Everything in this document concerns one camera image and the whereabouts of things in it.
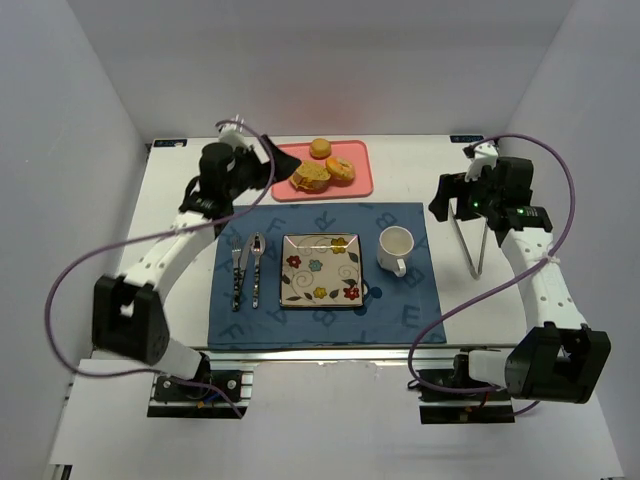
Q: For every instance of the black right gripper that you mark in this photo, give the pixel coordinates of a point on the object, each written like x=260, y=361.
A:
x=461, y=198

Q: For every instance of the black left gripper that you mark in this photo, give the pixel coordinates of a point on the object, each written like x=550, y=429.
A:
x=261, y=163

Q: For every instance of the orange glazed bagel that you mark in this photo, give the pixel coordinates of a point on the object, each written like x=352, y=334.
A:
x=341, y=170

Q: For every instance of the metal kitchen tongs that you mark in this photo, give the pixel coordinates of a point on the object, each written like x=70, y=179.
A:
x=472, y=238

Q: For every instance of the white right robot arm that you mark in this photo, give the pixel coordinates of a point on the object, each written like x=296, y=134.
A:
x=560, y=358

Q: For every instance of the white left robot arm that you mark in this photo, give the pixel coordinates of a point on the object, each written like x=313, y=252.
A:
x=128, y=310

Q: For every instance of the seeded bread sandwich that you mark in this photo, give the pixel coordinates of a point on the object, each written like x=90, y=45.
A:
x=310, y=177

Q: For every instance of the small round bun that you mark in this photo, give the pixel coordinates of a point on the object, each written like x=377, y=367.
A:
x=320, y=148

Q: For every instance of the pink plastic tray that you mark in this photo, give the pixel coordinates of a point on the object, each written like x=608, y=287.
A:
x=356, y=152

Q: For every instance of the white ceramic mug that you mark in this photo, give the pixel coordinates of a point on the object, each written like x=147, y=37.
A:
x=395, y=245

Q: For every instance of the silver spoon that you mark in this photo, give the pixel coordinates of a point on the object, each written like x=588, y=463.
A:
x=258, y=249

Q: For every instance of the silver table knife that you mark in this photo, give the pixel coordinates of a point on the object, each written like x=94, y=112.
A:
x=247, y=249

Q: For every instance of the silver fork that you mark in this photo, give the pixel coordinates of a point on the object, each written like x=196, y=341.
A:
x=236, y=251

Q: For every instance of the square floral ceramic plate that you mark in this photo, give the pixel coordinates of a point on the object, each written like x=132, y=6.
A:
x=321, y=271

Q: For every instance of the blue letter-print placemat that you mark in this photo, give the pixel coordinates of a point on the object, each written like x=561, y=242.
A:
x=393, y=311

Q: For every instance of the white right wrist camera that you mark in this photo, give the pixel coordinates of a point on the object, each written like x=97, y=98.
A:
x=481, y=155

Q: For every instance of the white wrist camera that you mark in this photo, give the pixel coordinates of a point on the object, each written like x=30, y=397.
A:
x=481, y=155
x=231, y=132

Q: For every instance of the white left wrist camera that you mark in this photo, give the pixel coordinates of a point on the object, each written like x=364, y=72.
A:
x=231, y=132

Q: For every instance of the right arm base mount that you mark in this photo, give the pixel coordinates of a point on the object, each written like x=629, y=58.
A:
x=445, y=408

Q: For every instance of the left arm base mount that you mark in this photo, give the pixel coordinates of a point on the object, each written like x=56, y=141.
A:
x=169, y=399

